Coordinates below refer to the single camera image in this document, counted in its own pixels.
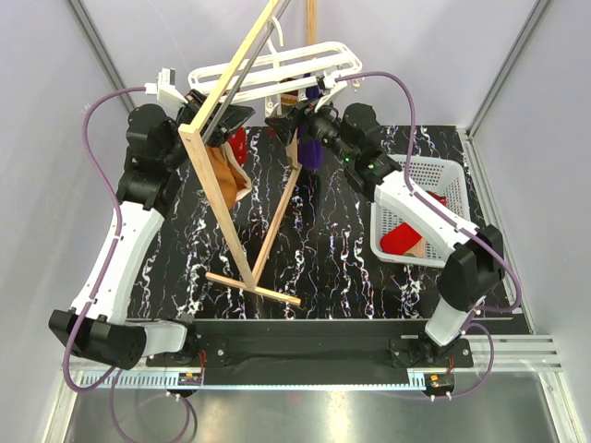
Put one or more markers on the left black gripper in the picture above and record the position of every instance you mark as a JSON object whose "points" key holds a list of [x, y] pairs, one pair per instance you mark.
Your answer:
{"points": [[233, 116]]}

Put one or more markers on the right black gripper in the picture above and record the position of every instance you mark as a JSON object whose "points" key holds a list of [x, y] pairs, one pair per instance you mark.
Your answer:
{"points": [[283, 126]]}

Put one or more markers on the red sock with cream cuff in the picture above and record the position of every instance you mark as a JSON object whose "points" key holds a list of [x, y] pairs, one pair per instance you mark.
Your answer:
{"points": [[238, 143]]}

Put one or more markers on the purple sock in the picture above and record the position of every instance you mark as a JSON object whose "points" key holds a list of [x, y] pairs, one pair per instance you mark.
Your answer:
{"points": [[310, 153]]}

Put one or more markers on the beige striped sock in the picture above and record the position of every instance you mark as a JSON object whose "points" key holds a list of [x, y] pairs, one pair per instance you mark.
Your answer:
{"points": [[287, 101]]}

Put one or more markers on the white plastic clip hanger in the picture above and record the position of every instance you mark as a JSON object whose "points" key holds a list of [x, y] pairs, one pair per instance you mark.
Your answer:
{"points": [[278, 72]]}

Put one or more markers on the orange sock with cream cuff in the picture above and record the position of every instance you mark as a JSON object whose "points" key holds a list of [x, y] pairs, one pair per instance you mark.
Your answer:
{"points": [[230, 175]]}

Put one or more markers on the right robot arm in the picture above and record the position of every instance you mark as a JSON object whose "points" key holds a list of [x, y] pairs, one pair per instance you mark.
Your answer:
{"points": [[472, 255]]}

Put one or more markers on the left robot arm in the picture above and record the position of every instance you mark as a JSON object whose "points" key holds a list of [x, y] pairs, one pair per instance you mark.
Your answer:
{"points": [[96, 327]]}

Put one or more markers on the grey metal rack rod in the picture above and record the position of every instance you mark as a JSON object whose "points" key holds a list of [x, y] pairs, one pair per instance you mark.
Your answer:
{"points": [[230, 81]]}

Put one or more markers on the red sock in basket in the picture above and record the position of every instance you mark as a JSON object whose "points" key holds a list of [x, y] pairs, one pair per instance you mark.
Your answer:
{"points": [[404, 241]]}

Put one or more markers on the black marble pattern mat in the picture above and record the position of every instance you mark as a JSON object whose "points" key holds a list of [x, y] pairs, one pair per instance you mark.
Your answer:
{"points": [[321, 255]]}

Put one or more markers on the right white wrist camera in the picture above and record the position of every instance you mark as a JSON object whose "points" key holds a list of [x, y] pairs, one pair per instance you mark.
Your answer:
{"points": [[330, 86]]}

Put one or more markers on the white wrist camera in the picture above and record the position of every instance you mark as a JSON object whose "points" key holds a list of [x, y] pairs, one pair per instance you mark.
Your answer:
{"points": [[330, 86], [165, 91]]}

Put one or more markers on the wooden drying rack frame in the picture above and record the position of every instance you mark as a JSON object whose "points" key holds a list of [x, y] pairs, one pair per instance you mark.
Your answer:
{"points": [[196, 150]]}

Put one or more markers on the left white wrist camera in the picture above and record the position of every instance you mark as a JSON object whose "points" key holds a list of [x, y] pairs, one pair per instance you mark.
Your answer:
{"points": [[165, 91]]}

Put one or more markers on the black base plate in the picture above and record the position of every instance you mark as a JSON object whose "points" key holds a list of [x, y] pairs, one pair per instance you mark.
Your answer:
{"points": [[354, 353]]}

